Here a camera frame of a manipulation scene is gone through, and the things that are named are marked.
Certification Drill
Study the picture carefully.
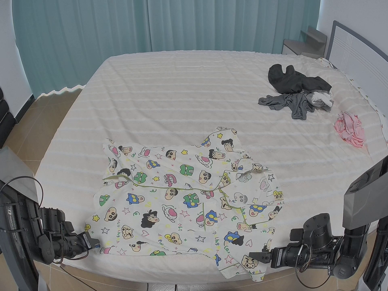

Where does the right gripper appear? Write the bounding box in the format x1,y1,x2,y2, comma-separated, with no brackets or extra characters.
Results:
270,244,304,269

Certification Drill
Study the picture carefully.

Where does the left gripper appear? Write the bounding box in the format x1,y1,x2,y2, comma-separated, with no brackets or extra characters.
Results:
70,230,101,256

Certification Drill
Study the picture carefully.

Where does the white printed pyjama top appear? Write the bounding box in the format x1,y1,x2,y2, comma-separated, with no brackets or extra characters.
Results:
84,126,286,283

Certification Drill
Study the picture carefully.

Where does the pink garment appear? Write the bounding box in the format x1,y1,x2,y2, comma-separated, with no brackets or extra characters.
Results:
334,111,366,148

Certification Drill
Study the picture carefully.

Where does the dark grey garment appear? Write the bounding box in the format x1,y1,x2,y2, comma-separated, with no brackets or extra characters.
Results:
258,92,316,121

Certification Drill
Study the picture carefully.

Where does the white garment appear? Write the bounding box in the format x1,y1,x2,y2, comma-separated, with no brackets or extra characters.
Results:
309,90,335,112

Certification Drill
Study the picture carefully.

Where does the black garment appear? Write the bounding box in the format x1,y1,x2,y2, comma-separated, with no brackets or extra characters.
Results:
267,64,333,93

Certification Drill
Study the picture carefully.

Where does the bed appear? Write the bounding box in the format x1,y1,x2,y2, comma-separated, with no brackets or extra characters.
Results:
32,20,388,285

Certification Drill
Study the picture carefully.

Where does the blue-green curtain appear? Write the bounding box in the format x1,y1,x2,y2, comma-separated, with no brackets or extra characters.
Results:
147,0,324,55
12,0,153,100

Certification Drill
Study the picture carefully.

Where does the grey bedside table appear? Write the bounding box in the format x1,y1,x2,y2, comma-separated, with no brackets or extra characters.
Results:
282,26,328,59

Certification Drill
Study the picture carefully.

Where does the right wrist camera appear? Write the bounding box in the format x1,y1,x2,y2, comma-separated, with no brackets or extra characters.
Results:
289,228,305,245

